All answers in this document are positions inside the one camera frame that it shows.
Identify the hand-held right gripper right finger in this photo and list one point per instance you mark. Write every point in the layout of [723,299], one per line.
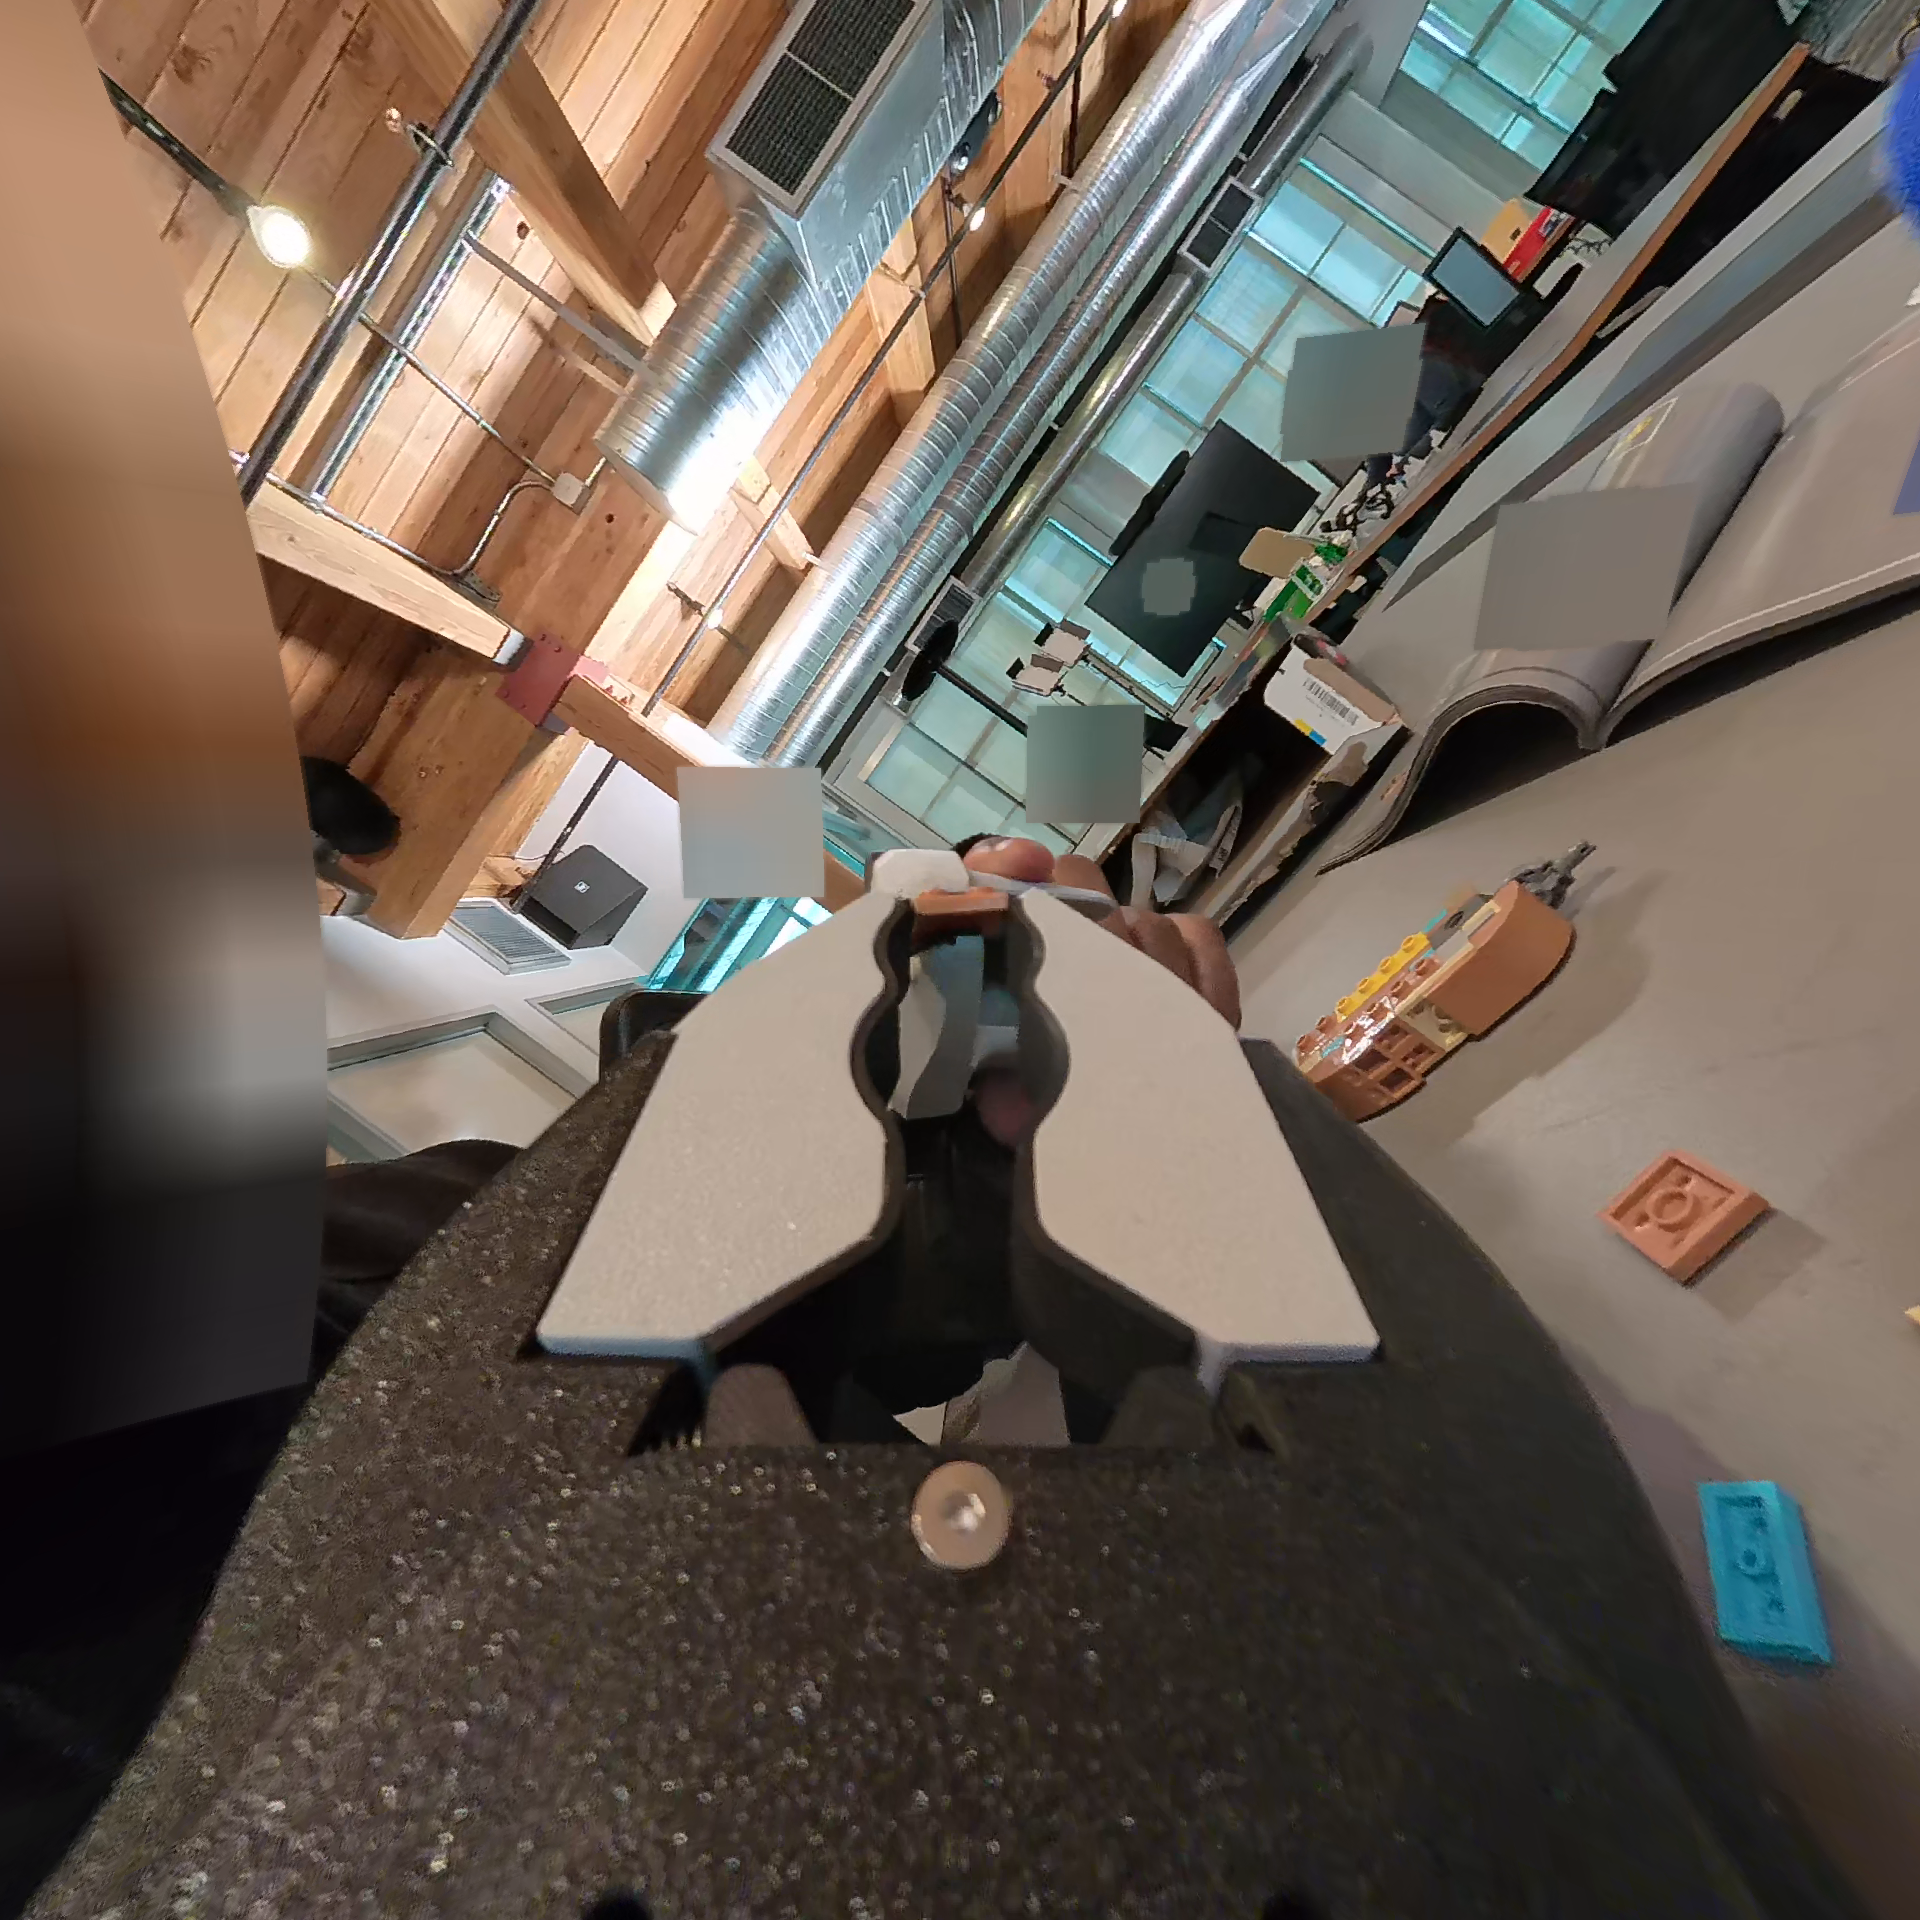
[1185,1171]

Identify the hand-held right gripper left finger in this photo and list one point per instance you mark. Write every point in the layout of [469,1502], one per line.
[720,1154]

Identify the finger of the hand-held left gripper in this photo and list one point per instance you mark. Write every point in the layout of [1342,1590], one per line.
[943,1035]

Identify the small brown lego plate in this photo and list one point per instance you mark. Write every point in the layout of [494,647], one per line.
[961,903]

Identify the brown lego ship build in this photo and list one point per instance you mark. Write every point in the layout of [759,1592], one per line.
[1500,961]

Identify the brown square lego plate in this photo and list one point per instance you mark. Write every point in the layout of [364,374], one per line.
[1682,1214]

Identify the teal lego plate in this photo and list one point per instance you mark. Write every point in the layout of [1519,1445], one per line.
[1767,1574]

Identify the person's left hand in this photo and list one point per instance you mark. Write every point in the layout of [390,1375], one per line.
[1185,961]

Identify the black floor lamp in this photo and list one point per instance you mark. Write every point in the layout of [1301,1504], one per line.
[932,669]

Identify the light panel on stand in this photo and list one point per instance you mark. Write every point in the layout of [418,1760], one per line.
[1059,660]

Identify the person's black jacket torso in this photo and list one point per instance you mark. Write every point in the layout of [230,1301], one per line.
[390,1244]

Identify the white cardboard box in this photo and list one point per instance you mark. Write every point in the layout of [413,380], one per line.
[1328,705]

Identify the green box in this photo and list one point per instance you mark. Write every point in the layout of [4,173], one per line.
[1291,585]

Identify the brown cardboard piece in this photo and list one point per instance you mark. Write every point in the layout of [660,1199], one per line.
[1268,551]

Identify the large black monitor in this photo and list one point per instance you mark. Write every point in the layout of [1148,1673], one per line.
[1244,495]

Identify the metal air vent box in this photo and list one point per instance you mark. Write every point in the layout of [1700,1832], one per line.
[841,121]

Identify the small black monitor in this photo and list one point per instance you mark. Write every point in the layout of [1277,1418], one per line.
[1479,278]

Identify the red box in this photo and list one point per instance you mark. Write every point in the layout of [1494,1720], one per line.
[1531,240]

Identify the ceiling spot lamp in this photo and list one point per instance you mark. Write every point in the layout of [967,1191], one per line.
[280,237]

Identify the open grey instruction booklet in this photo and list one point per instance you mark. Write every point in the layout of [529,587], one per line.
[1801,495]

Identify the long grey office desk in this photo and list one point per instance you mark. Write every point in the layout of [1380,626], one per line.
[1680,331]

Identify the blue plastic bin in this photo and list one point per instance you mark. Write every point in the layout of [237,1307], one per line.
[1903,135]

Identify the black wall speaker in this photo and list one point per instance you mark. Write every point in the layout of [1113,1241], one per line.
[585,896]

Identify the silver spiral air duct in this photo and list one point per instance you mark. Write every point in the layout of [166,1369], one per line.
[705,374]
[961,450]

